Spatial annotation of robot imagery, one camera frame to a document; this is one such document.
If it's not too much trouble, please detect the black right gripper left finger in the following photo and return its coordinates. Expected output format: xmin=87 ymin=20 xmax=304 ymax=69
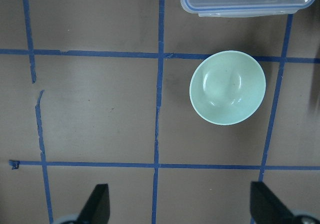
xmin=76 ymin=184 xmax=110 ymax=224

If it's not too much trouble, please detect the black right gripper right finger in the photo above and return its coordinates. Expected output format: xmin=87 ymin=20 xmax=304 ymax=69
xmin=250 ymin=182 xmax=296 ymax=224

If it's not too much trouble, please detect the green bowl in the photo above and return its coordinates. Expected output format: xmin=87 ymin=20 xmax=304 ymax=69
xmin=189 ymin=50 xmax=267 ymax=126

